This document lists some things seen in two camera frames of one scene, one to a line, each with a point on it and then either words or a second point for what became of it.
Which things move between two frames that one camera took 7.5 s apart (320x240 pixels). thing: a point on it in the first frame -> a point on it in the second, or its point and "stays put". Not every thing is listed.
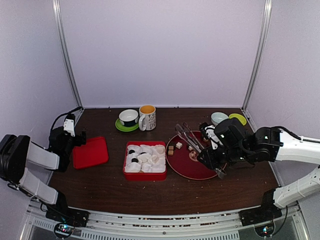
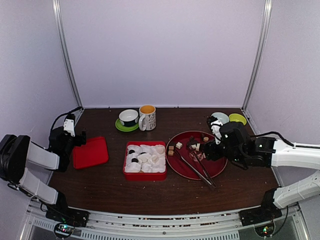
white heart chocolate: x=155 y=158 stays put
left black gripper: x=79 y=141 stays put
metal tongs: x=188 y=135 -> x=210 y=180
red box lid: x=94 y=152 stays put
